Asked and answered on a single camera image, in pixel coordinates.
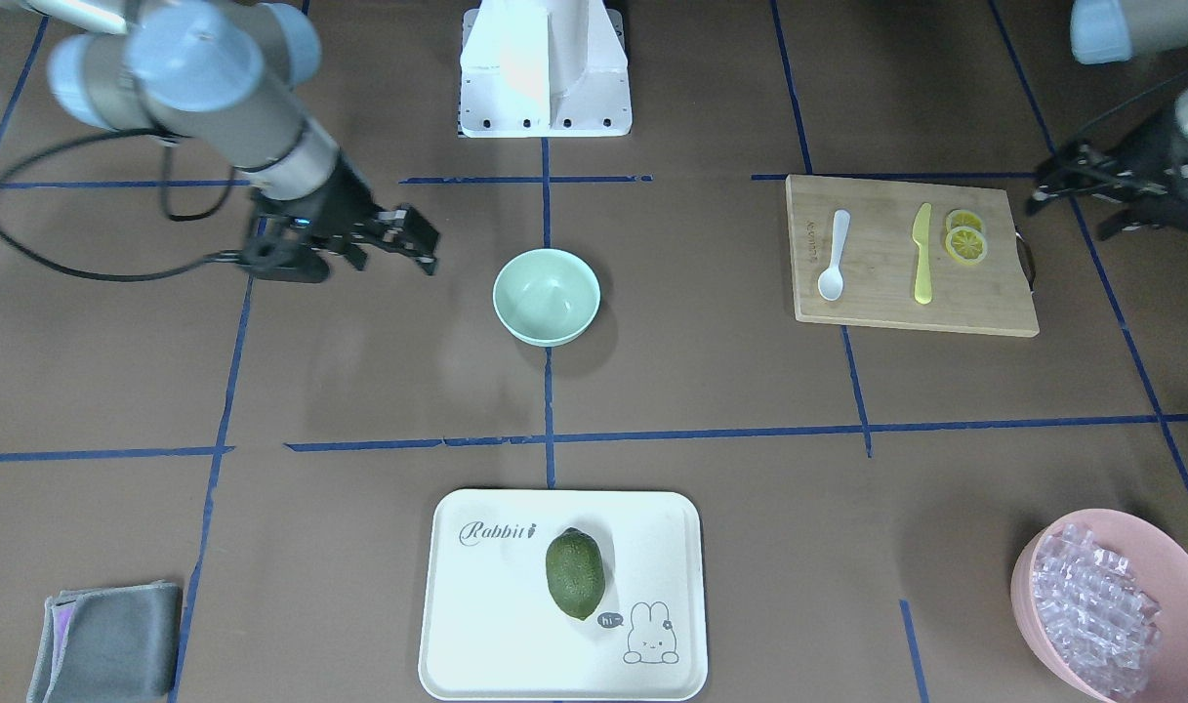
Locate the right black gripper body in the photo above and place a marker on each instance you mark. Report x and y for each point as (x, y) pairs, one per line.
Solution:
(348, 198)

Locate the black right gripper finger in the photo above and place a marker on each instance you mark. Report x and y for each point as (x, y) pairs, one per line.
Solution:
(403, 230)

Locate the white plastic spoon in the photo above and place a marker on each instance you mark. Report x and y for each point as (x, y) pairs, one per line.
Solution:
(830, 284)

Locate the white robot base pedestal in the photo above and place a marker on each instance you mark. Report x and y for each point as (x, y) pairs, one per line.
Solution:
(545, 69)

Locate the pink bowl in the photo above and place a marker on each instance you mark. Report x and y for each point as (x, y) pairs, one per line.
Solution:
(1160, 569)

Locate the lower lemon slice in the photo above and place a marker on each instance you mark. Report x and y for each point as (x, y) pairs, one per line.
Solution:
(967, 245)

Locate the clear ice cubes pile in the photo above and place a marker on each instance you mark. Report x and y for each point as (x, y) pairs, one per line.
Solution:
(1095, 615)

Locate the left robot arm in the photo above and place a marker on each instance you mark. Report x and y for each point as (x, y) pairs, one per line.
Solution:
(1116, 31)

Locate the cream rabbit tray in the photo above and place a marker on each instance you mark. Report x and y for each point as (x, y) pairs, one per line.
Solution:
(491, 630)

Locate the yellow plastic knife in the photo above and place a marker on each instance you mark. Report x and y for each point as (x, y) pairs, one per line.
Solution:
(922, 290)

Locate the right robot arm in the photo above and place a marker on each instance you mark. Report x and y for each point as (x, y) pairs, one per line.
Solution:
(225, 73)

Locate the lemon slice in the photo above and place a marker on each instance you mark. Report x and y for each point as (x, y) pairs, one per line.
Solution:
(967, 245)
(964, 218)

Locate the upper lemon slice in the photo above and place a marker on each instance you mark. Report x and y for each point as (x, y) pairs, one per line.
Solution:
(964, 218)

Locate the bamboo cutting board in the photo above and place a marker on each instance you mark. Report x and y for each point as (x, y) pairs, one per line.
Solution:
(878, 261)

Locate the grey folded cloth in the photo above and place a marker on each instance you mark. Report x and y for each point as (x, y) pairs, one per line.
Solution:
(113, 644)

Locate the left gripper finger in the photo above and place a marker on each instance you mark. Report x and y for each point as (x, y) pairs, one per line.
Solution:
(1075, 170)

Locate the green avocado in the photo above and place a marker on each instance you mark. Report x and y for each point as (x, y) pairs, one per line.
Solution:
(575, 574)

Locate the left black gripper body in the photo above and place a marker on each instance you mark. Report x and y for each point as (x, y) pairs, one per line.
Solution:
(1152, 159)

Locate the light green bowl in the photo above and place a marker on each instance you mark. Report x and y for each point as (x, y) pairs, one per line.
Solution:
(546, 297)

